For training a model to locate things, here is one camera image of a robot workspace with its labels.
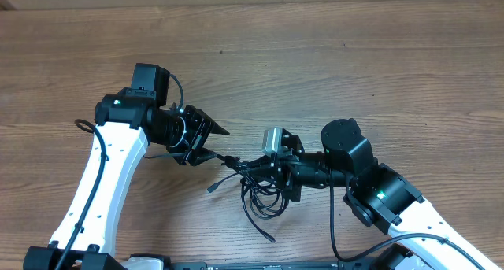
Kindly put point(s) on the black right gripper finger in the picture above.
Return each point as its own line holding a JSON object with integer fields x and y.
{"x": 262, "y": 162}
{"x": 260, "y": 174}

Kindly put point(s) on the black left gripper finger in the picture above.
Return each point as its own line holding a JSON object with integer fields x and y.
{"x": 201, "y": 155}
{"x": 215, "y": 128}

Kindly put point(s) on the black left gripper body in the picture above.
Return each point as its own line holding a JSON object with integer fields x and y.
{"x": 188, "y": 133}

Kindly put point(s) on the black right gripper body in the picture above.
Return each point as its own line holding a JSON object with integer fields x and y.
{"x": 293, "y": 185}

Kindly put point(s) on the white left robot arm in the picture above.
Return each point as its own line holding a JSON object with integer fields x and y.
{"x": 125, "y": 124}

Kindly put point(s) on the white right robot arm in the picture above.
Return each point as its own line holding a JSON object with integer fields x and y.
{"x": 418, "y": 237}

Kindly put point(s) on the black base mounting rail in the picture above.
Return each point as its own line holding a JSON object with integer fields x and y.
{"x": 271, "y": 265}

